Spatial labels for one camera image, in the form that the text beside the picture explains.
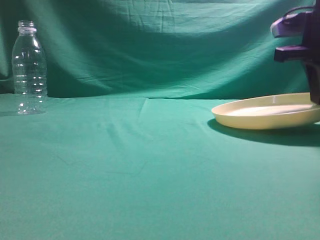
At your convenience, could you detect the purple black gripper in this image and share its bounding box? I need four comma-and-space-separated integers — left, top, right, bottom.
270, 0, 320, 105

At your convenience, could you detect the cream plastic plate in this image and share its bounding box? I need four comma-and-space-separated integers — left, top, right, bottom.
211, 92, 320, 130

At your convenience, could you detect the green cloth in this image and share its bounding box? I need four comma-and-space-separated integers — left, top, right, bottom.
0, 0, 320, 240

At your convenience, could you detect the clear plastic bottle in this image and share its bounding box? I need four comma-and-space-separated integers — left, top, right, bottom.
11, 20, 48, 115

